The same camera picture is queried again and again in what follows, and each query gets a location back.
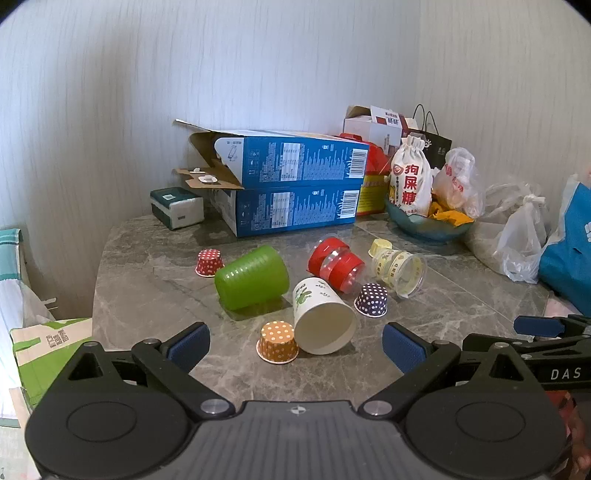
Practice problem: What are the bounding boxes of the blue glass bowl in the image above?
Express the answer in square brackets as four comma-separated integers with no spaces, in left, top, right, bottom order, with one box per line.
[384,191,476,241]

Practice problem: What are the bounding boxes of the open blue cardboard box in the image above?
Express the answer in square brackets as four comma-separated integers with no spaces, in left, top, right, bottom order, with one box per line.
[174,119,370,191]

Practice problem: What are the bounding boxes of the orange polka dot paper cup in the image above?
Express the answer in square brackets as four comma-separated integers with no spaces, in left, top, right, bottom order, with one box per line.
[257,320,300,364]

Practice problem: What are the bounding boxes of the white plastic bag red print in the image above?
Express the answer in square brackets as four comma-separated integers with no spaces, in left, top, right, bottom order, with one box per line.
[431,148,485,220]

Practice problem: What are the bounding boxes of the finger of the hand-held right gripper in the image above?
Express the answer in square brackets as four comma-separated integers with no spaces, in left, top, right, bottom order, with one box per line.
[462,333,591,357]
[513,315,591,339]

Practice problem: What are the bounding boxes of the white drawstring pouch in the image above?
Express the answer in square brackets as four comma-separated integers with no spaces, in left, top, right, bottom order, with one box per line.
[388,135,434,217]

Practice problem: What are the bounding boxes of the pink cloth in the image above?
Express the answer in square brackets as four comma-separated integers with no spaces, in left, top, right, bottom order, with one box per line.
[545,295,591,319]

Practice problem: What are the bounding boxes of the purple polka dot paper cup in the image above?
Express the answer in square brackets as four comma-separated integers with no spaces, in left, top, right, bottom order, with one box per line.
[353,282,389,318]

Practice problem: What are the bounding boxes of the black paper bag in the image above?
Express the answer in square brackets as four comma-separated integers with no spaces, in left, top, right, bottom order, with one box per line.
[406,104,454,160]

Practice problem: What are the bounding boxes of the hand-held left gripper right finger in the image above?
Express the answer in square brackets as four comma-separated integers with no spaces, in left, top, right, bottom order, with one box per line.
[358,322,544,419]

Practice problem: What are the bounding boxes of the green white tissue pack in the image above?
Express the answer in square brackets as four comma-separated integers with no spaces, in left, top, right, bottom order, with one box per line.
[150,188,205,230]

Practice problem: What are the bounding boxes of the blue shopping bag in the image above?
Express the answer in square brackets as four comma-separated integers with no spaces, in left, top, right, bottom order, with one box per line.
[538,173,591,315]

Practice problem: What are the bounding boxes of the clear plastic cup yellow print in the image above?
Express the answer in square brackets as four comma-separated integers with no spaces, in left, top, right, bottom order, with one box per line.
[372,248,428,299]

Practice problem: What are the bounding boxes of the red polka dot paper cup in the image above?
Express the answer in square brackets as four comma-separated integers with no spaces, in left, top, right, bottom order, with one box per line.
[195,248,225,278]

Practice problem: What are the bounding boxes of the grey translucent plastic bag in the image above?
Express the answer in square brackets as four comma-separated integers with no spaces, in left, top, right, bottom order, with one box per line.
[464,182,549,278]

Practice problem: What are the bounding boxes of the teal striped cloth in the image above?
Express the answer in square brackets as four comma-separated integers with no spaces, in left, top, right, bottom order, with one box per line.
[0,227,25,283]

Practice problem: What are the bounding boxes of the green plastic cup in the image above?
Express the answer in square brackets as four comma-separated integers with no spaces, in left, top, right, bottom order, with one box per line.
[213,244,291,311]

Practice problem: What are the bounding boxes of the white red carton box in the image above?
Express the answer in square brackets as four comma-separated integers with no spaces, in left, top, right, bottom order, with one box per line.
[342,105,419,154]

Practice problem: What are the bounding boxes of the plain white plastic bag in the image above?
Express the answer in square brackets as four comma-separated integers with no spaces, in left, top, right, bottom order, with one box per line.
[494,195,553,283]

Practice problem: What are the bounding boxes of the closed blue cardboard box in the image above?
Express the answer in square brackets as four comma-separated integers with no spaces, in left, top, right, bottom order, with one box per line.
[210,184,363,239]

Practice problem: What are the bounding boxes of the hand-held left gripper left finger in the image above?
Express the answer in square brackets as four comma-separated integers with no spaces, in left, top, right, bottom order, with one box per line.
[60,322,237,419]

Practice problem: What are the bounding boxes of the yellow snack wrappers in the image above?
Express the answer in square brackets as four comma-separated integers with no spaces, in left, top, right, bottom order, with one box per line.
[427,198,474,227]

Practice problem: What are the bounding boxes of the white paper cup green print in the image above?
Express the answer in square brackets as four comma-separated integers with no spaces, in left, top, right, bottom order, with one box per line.
[292,277,358,356]

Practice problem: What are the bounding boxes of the green white paper bag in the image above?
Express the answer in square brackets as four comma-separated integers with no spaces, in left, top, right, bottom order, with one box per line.
[9,318,93,411]

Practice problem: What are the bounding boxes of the red gift box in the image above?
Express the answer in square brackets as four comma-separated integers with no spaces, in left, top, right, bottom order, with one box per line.
[339,133,398,217]

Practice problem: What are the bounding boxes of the brown cardboard insert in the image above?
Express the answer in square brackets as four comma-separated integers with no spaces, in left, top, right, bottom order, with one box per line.
[173,164,245,191]

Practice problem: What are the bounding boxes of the red plastic cup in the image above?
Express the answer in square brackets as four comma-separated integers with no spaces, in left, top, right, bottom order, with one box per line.
[308,237,365,294]

